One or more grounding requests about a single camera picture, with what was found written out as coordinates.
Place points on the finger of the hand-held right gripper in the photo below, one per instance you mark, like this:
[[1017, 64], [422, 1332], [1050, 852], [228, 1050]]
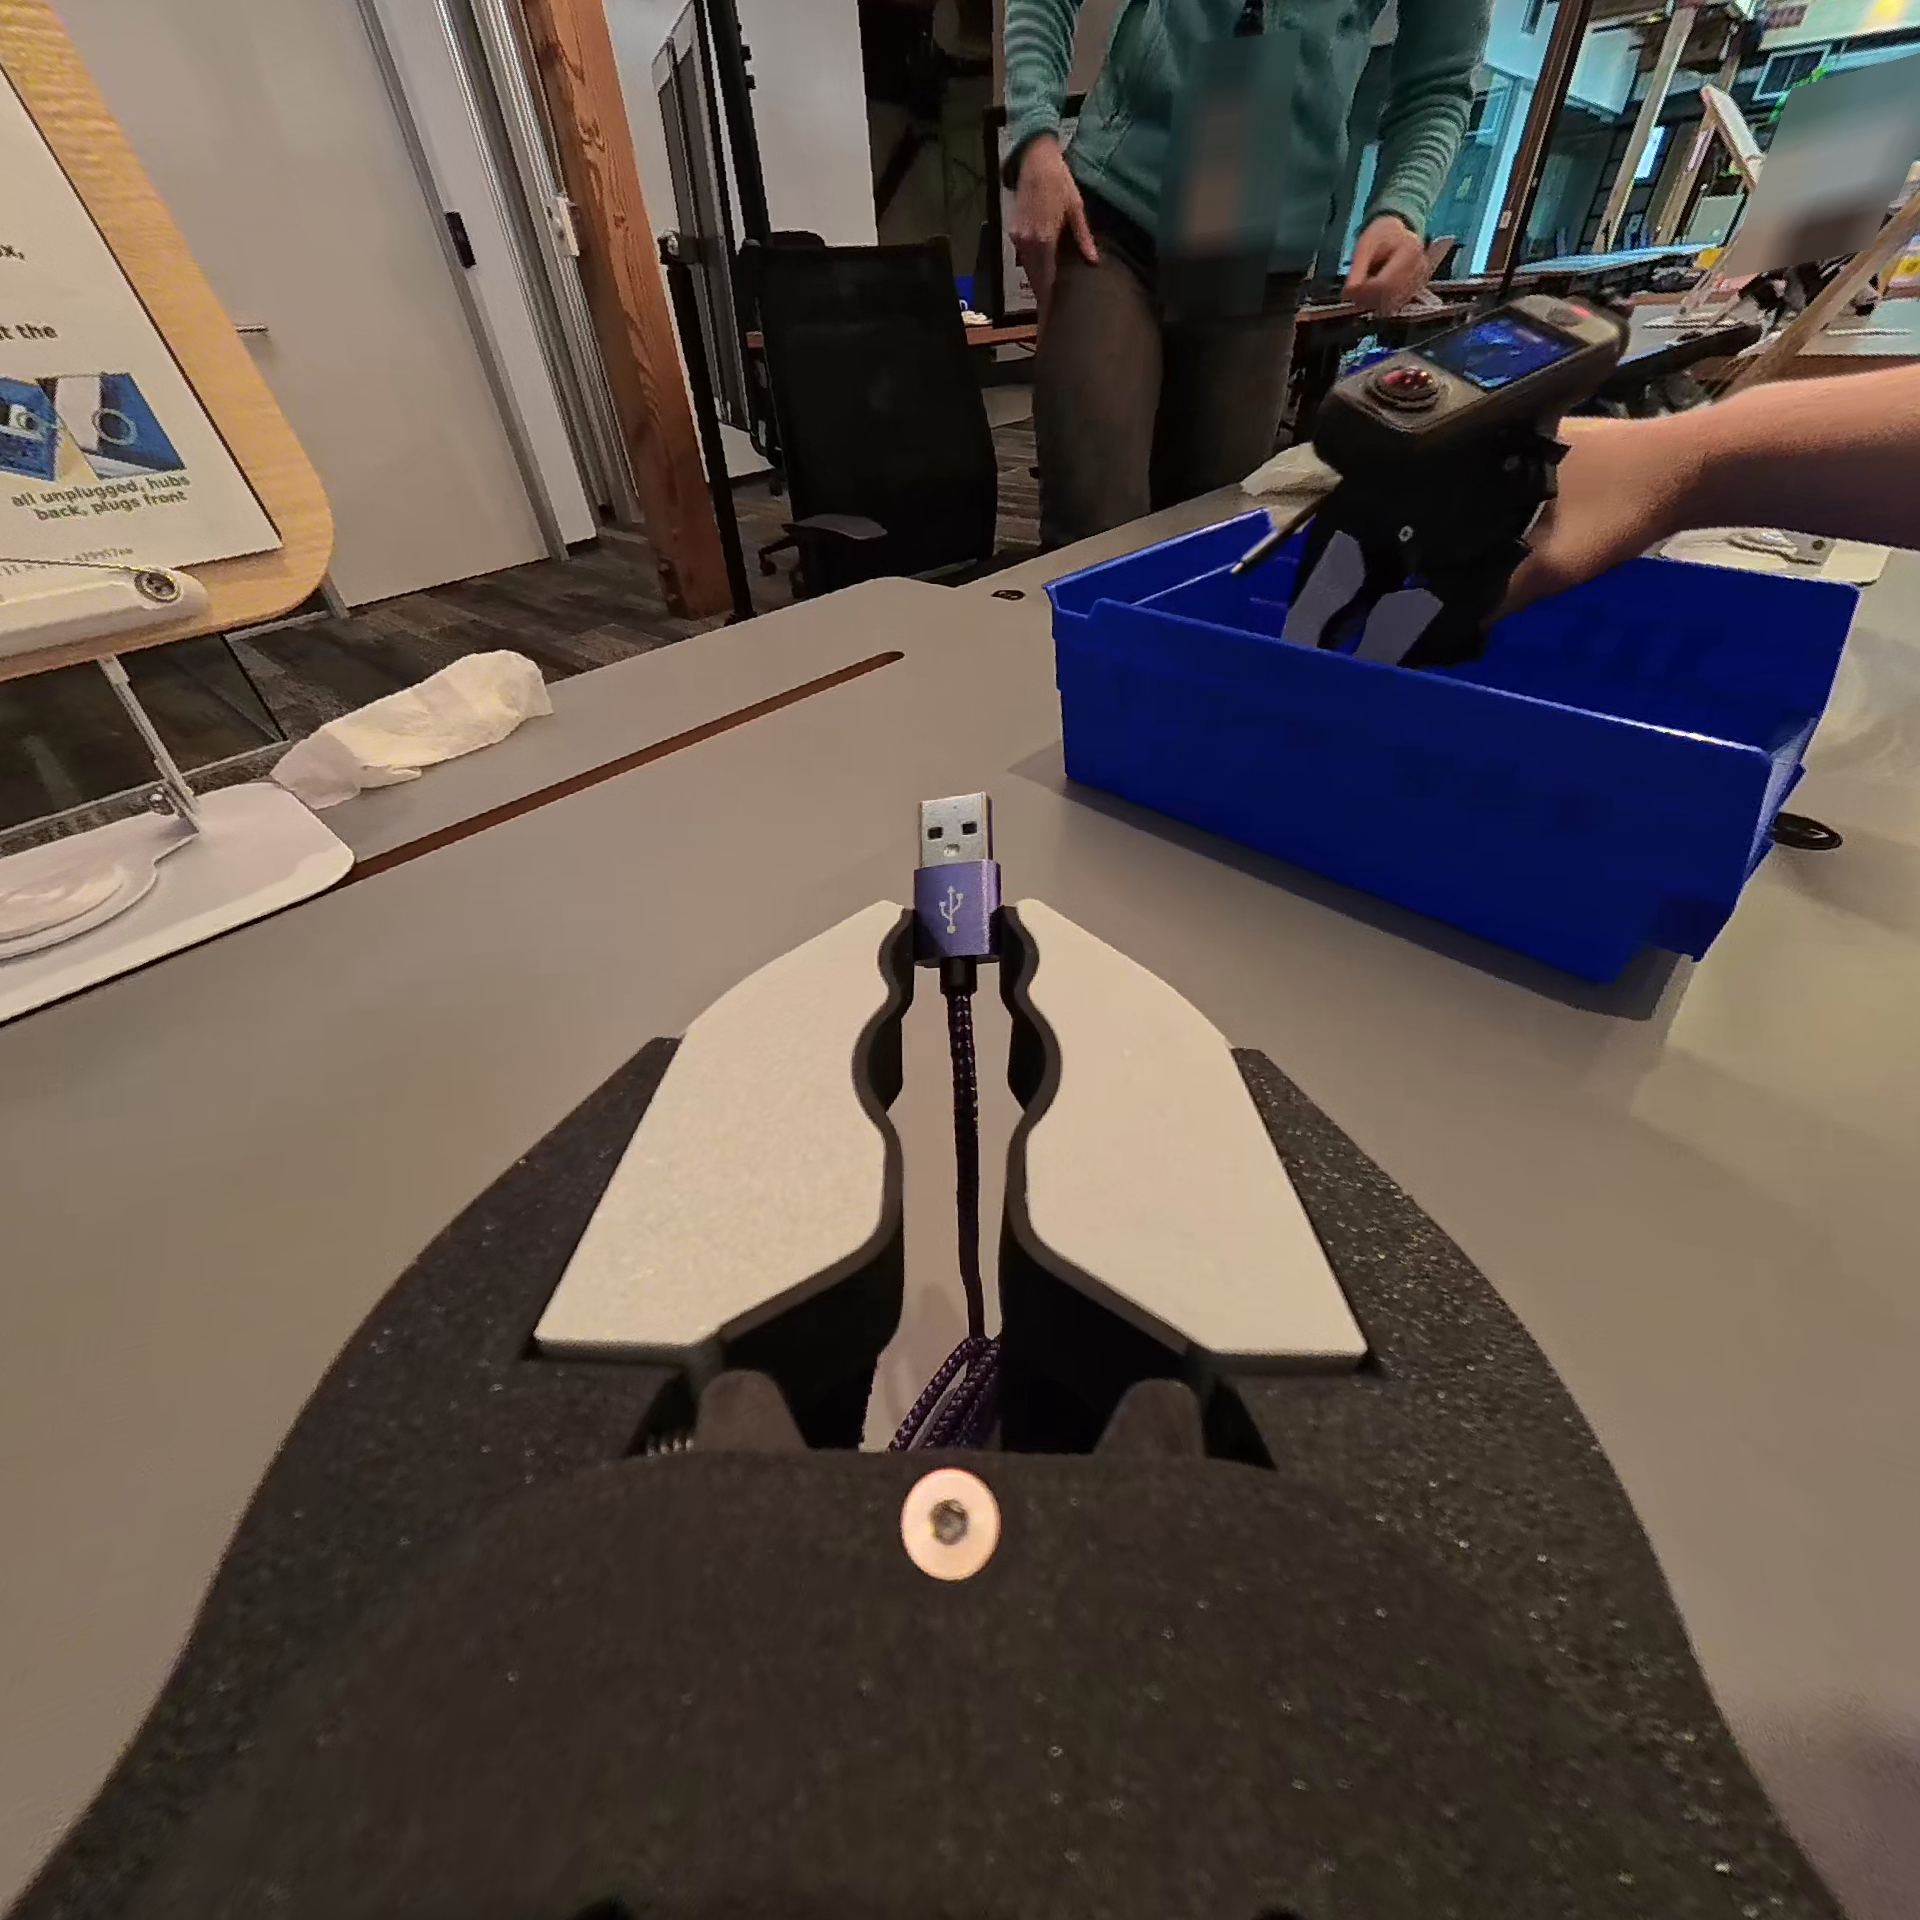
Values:
[[1399, 623], [1328, 593]]

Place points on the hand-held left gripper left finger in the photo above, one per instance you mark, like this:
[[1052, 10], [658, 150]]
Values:
[[750, 1170]]

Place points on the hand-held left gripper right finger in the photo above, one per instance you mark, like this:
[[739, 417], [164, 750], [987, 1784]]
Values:
[[1170, 1170]]

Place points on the blue plastic bin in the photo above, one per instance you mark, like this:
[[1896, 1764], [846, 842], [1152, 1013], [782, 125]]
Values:
[[1350, 794]]

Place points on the person's right hand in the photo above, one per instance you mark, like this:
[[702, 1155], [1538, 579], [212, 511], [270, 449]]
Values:
[[1621, 502]]

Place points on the dark slim divider panel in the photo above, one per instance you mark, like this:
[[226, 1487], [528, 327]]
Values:
[[1279, 541]]

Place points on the small crumpled white tissue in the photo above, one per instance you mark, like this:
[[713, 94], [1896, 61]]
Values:
[[1286, 473]]

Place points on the white stand base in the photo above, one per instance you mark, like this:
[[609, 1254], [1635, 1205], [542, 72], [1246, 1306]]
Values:
[[1771, 553]]

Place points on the black office chair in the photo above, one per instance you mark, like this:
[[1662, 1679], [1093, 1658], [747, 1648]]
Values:
[[870, 390]]

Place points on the crumpled white paper towel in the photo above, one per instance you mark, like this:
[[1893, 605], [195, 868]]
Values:
[[421, 721]]

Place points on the wooden document stand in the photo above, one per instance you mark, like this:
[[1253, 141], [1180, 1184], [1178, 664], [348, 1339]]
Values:
[[225, 854]]

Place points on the printed instruction sheet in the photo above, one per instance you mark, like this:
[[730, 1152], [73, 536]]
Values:
[[90, 374]]

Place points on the wooden post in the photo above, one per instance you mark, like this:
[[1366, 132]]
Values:
[[630, 301]]

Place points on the black wall card reader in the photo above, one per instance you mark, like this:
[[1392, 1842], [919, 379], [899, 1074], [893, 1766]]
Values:
[[458, 240]]

